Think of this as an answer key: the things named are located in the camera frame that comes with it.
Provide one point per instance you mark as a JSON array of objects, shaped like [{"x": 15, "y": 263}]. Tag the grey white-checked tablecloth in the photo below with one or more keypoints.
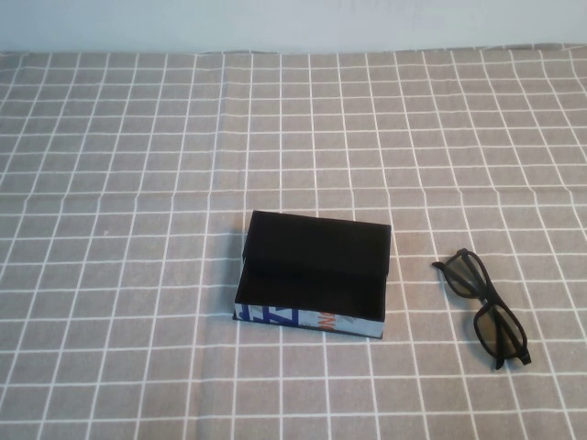
[{"x": 137, "y": 183}]

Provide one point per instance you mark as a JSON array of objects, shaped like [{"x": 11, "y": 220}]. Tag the black printed glasses case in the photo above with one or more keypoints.
[{"x": 316, "y": 247}]

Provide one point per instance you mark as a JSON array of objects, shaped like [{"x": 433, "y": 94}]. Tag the black-framed glasses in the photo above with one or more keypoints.
[{"x": 501, "y": 331}]

